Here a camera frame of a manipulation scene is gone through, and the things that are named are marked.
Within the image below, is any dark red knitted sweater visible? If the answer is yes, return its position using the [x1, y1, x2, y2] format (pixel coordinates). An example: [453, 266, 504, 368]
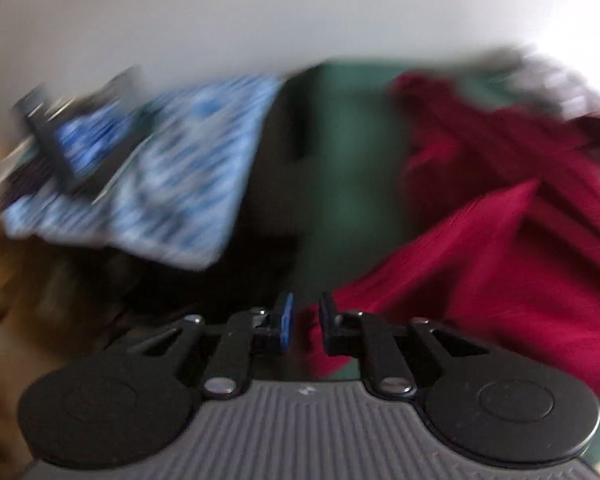
[299, 72, 600, 397]

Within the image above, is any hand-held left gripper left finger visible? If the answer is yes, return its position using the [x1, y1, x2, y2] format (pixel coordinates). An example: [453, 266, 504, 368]
[124, 292, 295, 402]

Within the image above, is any grey cylindrical bottle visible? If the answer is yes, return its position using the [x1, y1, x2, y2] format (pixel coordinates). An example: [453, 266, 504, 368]
[14, 85, 88, 193]

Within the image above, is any white shirt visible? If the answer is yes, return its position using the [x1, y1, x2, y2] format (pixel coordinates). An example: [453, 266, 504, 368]
[480, 46, 600, 123]

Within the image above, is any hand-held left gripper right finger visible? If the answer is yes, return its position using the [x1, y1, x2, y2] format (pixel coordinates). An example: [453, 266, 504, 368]
[319, 291, 487, 402]

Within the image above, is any blue floral white towel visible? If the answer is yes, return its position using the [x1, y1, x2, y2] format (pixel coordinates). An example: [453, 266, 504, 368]
[0, 74, 283, 270]

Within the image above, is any blue patterned fabric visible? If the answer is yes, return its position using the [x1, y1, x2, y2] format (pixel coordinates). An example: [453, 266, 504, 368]
[54, 105, 145, 186]

